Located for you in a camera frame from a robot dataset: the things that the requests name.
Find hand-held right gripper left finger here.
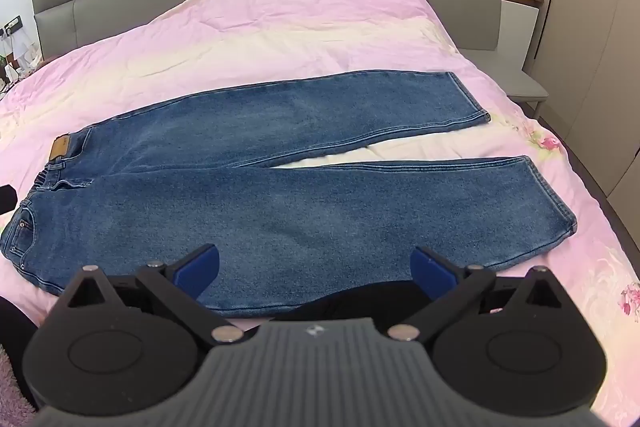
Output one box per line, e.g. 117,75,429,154
68,243,247,342

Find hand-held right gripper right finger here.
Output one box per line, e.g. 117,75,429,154
388,246,577,342

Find blue denim pants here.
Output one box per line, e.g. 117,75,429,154
0,71,578,320

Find person's dark clothing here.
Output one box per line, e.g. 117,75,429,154
0,296,40,410

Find grey upholstered chair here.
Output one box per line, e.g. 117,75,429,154
424,0,550,114

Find pink floral bed quilt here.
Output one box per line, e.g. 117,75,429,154
0,0,640,413

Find beige wardrobe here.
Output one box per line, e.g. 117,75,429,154
500,0,640,258

